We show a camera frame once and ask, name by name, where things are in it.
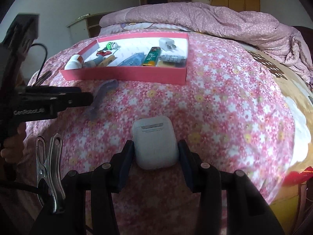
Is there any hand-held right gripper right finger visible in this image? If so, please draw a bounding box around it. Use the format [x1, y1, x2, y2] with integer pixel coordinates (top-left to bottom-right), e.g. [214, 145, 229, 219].
[178, 139, 286, 235]

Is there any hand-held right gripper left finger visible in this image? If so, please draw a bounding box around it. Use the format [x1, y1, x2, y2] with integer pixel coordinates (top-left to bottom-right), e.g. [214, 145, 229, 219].
[31, 140, 135, 235]

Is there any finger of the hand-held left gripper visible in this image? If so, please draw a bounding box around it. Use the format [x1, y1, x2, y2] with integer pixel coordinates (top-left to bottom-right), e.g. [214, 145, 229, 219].
[46, 92, 94, 108]
[24, 86, 82, 95]

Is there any blue translucent curved strip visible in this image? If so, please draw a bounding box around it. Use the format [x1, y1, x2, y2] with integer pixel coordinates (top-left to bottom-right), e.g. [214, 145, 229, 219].
[84, 79, 119, 120]

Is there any white earbud case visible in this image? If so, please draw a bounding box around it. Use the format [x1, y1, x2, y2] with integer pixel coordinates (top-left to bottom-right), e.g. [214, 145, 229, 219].
[132, 117, 179, 170]

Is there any pink cardboard box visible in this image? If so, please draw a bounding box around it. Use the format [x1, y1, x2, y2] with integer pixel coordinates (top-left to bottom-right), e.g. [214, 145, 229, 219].
[60, 33, 190, 86]

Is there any person's left hand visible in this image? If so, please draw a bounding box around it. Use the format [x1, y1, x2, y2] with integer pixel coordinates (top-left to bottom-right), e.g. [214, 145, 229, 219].
[0, 123, 28, 164]

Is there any white orange round toy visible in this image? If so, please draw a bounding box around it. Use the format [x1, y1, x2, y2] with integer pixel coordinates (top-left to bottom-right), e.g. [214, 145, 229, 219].
[64, 54, 85, 70]

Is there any grey plastic piece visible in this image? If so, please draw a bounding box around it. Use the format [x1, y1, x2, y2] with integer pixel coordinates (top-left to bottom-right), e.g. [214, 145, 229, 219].
[84, 54, 105, 68]

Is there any wooden clothespin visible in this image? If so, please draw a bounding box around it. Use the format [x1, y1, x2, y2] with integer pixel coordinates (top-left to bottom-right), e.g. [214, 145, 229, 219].
[98, 56, 115, 67]

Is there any pink floral blanket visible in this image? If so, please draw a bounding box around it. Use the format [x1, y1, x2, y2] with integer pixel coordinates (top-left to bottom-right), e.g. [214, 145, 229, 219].
[26, 33, 306, 235]

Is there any wooden nightstand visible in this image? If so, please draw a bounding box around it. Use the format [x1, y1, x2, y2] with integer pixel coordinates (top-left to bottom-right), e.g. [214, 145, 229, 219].
[67, 12, 115, 47]

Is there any blue pointed plastic object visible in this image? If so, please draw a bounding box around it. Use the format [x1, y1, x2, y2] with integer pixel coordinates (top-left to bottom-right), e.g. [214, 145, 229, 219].
[117, 52, 145, 66]

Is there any metal spring clip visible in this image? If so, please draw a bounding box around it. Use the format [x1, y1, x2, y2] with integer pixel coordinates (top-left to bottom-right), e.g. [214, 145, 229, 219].
[35, 133, 66, 213]

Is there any green lighter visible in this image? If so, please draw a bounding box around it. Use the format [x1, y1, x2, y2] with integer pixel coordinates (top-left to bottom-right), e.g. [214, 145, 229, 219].
[142, 46, 161, 66]

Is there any clear plastic box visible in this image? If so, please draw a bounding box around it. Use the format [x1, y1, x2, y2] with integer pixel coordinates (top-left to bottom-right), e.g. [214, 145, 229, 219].
[158, 54, 187, 68]

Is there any red cloth item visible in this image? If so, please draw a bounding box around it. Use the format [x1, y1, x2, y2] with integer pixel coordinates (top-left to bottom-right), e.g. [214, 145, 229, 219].
[284, 166, 313, 186]

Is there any pink quilt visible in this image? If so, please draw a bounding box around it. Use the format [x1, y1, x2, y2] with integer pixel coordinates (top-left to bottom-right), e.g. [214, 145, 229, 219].
[99, 2, 313, 84]

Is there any dark brown furniture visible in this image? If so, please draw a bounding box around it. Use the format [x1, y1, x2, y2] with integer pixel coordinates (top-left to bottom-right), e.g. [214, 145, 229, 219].
[292, 26, 313, 47]

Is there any black cable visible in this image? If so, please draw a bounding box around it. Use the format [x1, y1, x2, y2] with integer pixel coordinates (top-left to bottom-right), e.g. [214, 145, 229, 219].
[31, 43, 49, 79]
[0, 180, 43, 194]

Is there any white wall charger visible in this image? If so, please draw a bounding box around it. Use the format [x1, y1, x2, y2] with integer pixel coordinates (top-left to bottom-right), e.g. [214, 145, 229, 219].
[159, 38, 177, 52]

